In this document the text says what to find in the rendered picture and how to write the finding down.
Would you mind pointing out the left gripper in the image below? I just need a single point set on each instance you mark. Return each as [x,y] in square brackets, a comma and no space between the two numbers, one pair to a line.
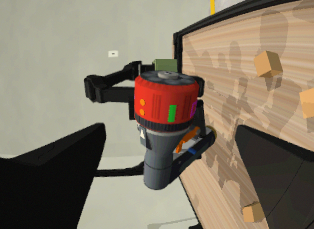
[199,119]

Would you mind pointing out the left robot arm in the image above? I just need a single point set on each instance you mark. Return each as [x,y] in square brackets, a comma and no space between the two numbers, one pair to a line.
[106,92]

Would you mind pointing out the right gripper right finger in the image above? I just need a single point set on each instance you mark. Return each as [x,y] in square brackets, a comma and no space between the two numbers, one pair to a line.
[282,174]

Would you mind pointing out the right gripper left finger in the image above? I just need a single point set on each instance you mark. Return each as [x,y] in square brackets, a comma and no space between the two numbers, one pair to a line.
[47,188]

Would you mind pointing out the black hose nozzle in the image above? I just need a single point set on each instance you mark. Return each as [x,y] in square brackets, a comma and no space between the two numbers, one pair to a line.
[164,107]

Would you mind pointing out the tan wooden cube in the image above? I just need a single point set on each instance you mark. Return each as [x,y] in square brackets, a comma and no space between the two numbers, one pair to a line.
[268,64]
[307,101]
[253,212]

